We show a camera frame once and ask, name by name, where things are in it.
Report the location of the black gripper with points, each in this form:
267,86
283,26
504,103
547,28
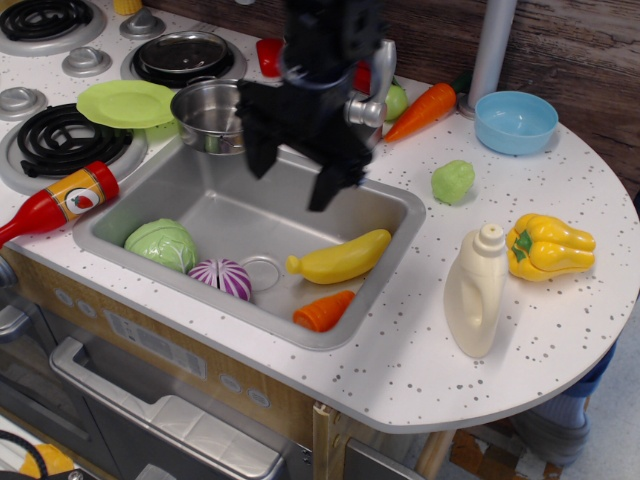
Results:
306,114

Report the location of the light green toy broccoli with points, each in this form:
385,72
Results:
452,181

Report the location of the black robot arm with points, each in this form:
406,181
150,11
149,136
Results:
352,22

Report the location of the small steel pot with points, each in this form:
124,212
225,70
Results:
206,116

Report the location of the glass pot lid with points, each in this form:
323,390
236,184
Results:
179,52

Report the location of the silver toy faucet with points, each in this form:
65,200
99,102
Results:
323,57

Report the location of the yellow toy squash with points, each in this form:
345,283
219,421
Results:
342,262

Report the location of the silver sink basin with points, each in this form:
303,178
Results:
259,223

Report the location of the red toy pepper piece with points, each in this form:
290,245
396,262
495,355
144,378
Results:
268,52

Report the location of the green toy apple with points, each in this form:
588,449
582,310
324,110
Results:
396,102

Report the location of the purple striped toy onion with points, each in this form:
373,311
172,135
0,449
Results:
225,275

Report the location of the orange toy carrot half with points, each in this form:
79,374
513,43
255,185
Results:
323,314

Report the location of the green toy cabbage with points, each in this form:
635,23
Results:
166,242

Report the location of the whole orange toy carrot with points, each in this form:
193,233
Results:
432,105

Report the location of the light green plastic plate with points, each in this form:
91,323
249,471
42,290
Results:
126,104

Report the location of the silver stove knob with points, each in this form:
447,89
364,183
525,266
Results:
86,61
143,25
19,103

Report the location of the cream plastic bottle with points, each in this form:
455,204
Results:
474,288

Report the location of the light blue plastic bowl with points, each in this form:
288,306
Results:
514,123

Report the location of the yellow toy corn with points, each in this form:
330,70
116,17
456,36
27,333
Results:
127,7

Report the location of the grey vertical pole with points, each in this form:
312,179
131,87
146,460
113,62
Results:
494,37

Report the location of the black front stove burner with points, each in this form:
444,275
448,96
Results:
60,140

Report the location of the black stove burner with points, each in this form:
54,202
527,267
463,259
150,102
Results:
60,140
40,20

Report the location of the red toy ketchup bottle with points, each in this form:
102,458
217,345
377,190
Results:
62,202

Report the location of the yellow toy bell pepper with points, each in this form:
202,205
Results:
541,247

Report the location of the black rear stove burner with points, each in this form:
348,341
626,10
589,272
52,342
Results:
40,20

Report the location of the yellow object bottom left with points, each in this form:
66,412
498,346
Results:
56,462

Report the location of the silver oven door handle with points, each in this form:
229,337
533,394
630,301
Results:
169,438

